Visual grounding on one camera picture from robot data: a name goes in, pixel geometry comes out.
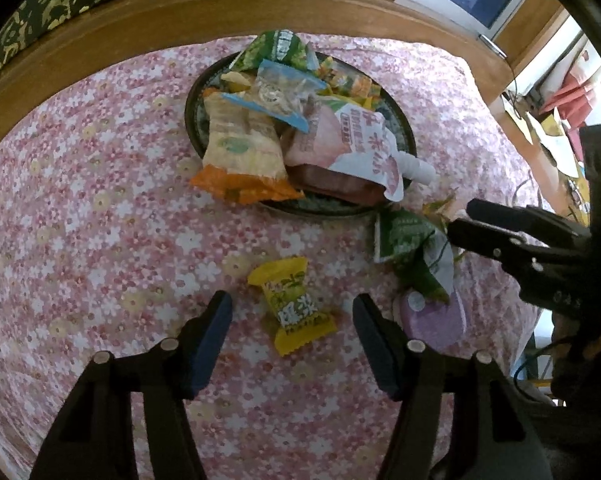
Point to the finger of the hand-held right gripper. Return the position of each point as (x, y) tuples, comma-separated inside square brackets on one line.
[(475, 240), (500, 217)]

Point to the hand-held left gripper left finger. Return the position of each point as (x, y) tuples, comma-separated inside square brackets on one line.
[(213, 345)]

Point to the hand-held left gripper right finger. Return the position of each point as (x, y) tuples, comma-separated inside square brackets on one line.
[(375, 347)]

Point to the green white-backed snack packet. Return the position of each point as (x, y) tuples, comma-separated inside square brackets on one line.
[(405, 240)]

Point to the yellow candy packet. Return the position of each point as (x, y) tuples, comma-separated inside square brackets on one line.
[(293, 305)]

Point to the brown snack packet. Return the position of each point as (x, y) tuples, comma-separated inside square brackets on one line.
[(340, 185)]

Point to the pink spout pouch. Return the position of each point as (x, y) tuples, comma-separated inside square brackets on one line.
[(360, 145)]

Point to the orange cracker packet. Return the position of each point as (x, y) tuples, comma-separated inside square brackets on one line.
[(240, 150)]

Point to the orange clear snack packet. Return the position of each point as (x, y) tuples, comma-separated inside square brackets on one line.
[(353, 82)]

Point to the dark patterned ceramic plate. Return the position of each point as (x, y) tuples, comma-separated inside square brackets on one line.
[(200, 125)]

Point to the blue clear snack packet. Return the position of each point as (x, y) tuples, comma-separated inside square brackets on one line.
[(280, 92)]

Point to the green triangular snack packet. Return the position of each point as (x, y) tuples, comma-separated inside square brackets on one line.
[(280, 52)]

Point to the yellow green snack packet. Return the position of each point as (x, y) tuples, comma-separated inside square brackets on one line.
[(440, 207)]

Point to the red paper bag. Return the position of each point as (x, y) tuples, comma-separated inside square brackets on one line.
[(575, 92)]

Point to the pink floral cloth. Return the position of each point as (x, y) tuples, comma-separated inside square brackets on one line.
[(105, 210)]

